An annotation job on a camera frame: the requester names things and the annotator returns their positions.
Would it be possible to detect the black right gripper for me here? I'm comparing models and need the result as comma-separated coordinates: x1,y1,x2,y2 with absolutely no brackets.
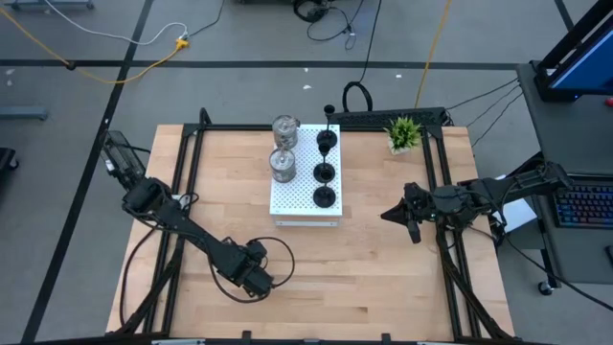
380,181,435,244

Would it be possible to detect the black candlestick holder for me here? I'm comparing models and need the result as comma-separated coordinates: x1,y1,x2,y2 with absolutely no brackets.
311,162,337,209
315,103,339,150
312,142,337,184

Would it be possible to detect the silver cylindrical candle holder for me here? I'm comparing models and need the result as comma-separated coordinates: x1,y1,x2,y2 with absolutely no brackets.
268,146,298,184
271,113,302,150

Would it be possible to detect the green plant in white pot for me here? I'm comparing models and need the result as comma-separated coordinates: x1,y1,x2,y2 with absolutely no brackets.
383,115,424,155

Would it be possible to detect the white perforated metal shelf riser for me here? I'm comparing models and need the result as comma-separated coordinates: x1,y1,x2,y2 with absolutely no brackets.
268,123,344,228

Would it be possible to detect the black perforated metal box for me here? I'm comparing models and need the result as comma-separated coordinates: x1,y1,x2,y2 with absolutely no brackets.
328,106,454,128

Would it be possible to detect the white paper sheet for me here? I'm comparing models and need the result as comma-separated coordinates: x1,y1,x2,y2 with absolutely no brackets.
491,196,539,235

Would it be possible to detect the black power supply box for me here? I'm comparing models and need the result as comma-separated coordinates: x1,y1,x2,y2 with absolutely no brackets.
99,128,148,189

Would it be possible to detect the grey computer cart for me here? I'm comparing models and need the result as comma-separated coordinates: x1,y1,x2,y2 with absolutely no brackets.
487,61,613,296

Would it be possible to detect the black backlit keyboard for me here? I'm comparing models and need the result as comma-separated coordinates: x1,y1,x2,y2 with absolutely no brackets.
553,184,613,229

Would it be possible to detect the black monitor with stand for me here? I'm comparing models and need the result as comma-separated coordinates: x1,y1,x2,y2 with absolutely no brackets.
534,0,613,103

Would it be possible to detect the black floor stand base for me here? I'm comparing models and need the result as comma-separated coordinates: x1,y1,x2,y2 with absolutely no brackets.
0,147,20,173

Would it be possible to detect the grey metal base bar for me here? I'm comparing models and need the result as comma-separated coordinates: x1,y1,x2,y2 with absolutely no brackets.
4,0,96,12
0,107,49,121

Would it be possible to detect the black curved table cable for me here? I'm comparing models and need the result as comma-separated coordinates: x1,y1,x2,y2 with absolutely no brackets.
118,220,162,328

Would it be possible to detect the black looped cable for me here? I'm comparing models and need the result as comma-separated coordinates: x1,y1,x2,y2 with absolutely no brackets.
341,0,383,114

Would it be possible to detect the black aluminium table frame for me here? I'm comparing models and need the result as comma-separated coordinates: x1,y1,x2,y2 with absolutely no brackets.
112,107,516,345

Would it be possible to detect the yellow extension cable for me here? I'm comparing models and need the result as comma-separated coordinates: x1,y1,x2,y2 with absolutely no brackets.
413,0,454,109
0,7,191,85

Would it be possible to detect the long black floor cable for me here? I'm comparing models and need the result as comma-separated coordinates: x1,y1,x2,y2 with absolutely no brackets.
497,224,613,313

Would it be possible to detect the black cable bundle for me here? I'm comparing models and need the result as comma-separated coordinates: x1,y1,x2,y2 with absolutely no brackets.
291,0,359,52

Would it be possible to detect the thin black floor cable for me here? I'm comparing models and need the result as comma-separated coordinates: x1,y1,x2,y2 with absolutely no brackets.
186,0,226,39

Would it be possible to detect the white cable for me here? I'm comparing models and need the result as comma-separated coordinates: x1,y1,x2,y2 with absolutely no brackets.
45,0,191,47

